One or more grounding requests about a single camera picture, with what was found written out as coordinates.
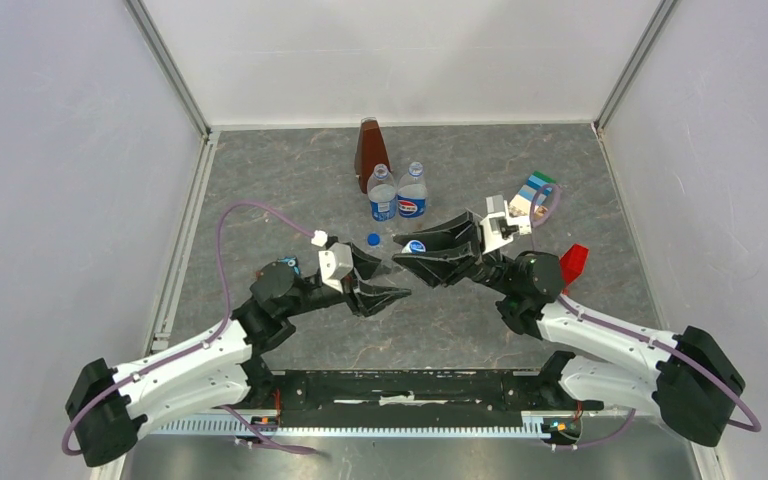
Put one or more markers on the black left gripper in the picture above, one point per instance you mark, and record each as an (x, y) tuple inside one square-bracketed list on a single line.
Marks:
[(368, 298)]

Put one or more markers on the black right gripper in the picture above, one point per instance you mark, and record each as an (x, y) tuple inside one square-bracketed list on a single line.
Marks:
[(441, 267)]

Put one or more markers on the white blue Pocari cap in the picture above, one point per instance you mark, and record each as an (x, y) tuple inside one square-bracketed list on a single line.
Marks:
[(413, 247)]

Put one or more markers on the Pepsi bottle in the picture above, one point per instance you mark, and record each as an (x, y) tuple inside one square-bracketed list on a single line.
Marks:
[(412, 193), (381, 192)]

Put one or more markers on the clear unlabelled plastic bottle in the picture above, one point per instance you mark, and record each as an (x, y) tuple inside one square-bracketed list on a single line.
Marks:
[(387, 266)]

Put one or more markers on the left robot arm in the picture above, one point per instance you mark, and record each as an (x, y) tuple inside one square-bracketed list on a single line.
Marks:
[(112, 407)]

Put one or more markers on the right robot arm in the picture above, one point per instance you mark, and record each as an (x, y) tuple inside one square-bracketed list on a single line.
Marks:
[(686, 379)]

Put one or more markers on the blue owl toy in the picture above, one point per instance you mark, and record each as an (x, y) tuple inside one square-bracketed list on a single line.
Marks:
[(293, 263)]

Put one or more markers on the blue green stacked block toy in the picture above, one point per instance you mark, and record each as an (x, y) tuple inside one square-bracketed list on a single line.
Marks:
[(520, 204)]

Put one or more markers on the red toy block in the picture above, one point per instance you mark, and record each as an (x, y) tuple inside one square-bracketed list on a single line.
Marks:
[(573, 263)]

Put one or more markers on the brown wooden metronome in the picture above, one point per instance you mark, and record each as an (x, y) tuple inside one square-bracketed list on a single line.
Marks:
[(370, 152)]

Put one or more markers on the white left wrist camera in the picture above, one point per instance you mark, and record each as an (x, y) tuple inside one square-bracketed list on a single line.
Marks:
[(334, 259)]

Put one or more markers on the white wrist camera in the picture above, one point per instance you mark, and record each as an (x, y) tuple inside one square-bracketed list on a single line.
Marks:
[(334, 259), (499, 227)]

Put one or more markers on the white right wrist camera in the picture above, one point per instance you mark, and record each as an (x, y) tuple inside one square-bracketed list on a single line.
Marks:
[(499, 227)]

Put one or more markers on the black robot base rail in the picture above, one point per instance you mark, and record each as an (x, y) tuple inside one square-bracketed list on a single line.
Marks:
[(424, 403)]

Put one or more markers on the aluminium frame post right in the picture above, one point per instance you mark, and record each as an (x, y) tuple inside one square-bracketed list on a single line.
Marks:
[(658, 21)]

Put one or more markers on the aluminium frame post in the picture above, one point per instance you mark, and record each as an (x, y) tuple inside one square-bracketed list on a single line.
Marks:
[(163, 56), (658, 21)]

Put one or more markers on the aluminium frame post left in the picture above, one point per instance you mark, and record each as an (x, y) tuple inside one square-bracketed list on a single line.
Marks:
[(163, 56)]

